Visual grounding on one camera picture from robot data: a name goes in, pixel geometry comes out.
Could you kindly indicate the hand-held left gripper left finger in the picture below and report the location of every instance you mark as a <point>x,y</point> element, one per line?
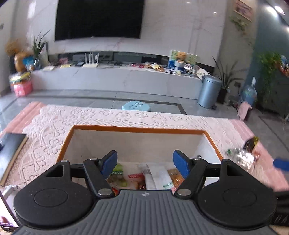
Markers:
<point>110,161</point>

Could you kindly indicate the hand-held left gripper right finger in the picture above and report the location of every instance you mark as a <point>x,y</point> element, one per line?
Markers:
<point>180,162</point>

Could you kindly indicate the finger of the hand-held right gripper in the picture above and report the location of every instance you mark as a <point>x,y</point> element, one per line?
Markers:
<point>281,164</point>

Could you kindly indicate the green label snack packet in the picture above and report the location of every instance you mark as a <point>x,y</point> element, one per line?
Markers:
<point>117,175</point>

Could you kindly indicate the brown orange snack packet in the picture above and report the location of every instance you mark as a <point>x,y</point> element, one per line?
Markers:
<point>176,179</point>

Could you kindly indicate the white clear snack packet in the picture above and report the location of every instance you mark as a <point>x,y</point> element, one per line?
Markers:
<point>158,176</point>

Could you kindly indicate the red clear meat snack packet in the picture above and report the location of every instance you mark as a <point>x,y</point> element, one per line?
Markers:
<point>135,177</point>

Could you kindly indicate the white box with orange rim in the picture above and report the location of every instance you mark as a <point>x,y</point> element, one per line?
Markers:
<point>135,144</point>

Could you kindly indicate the red cartoon snack packet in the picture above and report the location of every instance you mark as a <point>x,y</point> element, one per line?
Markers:
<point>115,191</point>

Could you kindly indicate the black snack packet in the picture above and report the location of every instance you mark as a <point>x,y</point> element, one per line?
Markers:
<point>251,144</point>

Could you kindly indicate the clear packet of white candies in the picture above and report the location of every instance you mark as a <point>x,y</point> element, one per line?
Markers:
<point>245,158</point>

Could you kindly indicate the dark green snack packet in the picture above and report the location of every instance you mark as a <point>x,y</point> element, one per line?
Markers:
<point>229,151</point>

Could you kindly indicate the pink checked tablecloth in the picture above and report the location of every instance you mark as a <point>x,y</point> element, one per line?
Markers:
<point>264,178</point>

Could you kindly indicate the light blue plastic stool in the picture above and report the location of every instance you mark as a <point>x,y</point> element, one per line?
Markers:
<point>136,106</point>

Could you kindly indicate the dark grey dresser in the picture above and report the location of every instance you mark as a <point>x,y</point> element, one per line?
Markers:
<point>277,99</point>

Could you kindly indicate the grey metal trash can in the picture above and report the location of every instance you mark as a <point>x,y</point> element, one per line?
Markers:
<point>208,92</point>

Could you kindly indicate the blue water bottle with pump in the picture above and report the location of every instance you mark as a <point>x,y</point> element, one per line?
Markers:
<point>248,93</point>

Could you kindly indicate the long-leaf plant in black pot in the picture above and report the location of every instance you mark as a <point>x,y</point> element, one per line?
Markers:
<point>222,95</point>

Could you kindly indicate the white marble television console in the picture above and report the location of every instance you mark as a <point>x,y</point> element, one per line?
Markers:
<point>112,81</point>

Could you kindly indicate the green trailing pothos plant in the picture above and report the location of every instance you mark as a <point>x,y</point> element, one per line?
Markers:
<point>268,72</point>

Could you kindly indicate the yellow snack bag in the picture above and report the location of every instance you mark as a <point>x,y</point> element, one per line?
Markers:
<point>157,66</point>

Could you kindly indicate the black notebook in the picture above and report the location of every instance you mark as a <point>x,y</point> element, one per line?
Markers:
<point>11,153</point>

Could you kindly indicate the white router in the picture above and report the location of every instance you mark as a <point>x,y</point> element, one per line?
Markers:
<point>90,63</point>

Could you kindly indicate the green picture board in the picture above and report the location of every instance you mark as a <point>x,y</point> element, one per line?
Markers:
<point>192,59</point>

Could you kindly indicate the brown teddy bear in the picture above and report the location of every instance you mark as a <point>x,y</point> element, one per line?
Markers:
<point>181,56</point>

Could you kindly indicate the pink gift box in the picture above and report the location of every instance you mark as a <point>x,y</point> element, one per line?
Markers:
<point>22,88</point>

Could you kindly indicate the silver-edged dark screen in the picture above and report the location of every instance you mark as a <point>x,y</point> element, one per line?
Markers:
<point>6,210</point>

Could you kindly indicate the grass-leaf plant in glass vase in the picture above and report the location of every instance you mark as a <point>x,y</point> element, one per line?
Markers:
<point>38,49</point>

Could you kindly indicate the orange gourd ornament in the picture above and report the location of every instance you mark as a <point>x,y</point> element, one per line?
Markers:
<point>20,62</point>

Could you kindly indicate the black flat television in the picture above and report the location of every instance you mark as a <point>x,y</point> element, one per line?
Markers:
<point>99,18</point>

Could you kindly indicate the artificial wall vine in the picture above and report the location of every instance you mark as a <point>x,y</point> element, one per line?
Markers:
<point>240,24</point>

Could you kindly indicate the framed wall picture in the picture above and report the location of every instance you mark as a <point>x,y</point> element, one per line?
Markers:
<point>243,9</point>

